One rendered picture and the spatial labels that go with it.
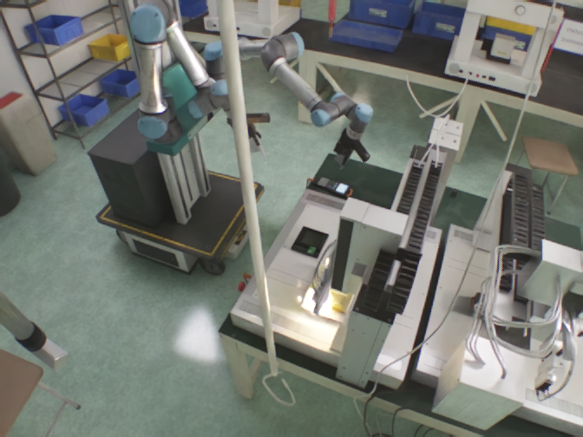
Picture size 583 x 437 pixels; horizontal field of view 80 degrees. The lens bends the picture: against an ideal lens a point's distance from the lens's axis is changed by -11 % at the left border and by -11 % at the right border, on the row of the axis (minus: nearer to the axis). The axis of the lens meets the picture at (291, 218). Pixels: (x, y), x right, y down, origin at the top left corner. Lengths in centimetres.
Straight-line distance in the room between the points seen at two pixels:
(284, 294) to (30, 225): 247
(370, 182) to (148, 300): 153
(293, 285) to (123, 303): 143
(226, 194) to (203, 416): 137
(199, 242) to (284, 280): 98
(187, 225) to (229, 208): 28
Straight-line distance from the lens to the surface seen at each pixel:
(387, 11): 419
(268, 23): 368
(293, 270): 153
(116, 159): 226
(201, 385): 228
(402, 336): 144
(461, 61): 332
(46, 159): 400
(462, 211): 207
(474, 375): 103
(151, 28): 146
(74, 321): 273
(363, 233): 98
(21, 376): 211
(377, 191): 204
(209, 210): 255
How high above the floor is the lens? 210
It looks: 47 degrees down
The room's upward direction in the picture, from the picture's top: straight up
